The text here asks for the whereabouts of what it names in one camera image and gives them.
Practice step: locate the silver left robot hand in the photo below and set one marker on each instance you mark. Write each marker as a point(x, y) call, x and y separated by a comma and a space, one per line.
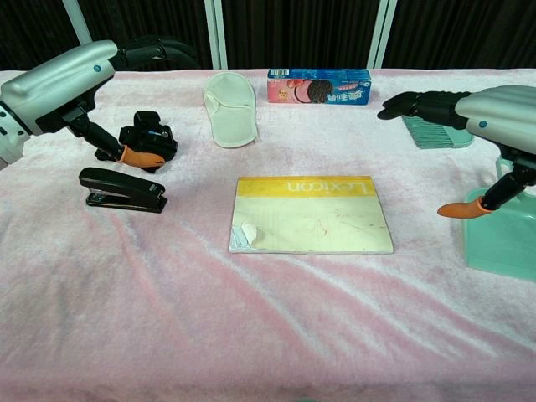
point(63, 75)

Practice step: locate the green dustpan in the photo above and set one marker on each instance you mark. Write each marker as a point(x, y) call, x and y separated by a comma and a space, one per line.
point(506, 238)

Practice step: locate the slanted white frame post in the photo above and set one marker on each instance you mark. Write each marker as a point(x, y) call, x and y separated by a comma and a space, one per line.
point(382, 33)
point(75, 21)

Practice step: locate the green hand brush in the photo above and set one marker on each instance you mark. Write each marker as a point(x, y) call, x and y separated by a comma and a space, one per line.
point(435, 136)

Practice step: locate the black curtain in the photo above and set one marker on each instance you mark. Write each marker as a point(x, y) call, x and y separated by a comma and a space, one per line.
point(293, 29)

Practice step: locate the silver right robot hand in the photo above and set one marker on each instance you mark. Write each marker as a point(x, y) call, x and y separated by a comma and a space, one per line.
point(502, 117)

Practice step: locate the upright white frame post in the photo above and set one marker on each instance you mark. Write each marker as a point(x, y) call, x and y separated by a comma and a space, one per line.
point(216, 33)

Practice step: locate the pink plush table cloth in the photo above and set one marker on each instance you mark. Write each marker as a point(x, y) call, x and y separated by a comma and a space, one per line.
point(251, 318)

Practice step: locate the blue cookie box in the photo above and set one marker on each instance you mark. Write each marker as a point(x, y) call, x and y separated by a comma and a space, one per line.
point(318, 88)

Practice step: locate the black toy camera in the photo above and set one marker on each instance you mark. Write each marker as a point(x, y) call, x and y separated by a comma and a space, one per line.
point(146, 136)

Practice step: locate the yellow Lexicon notebook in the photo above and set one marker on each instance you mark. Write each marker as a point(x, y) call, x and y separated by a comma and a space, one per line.
point(310, 218)

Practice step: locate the black stapler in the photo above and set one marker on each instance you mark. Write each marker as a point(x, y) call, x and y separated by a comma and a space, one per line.
point(121, 186)

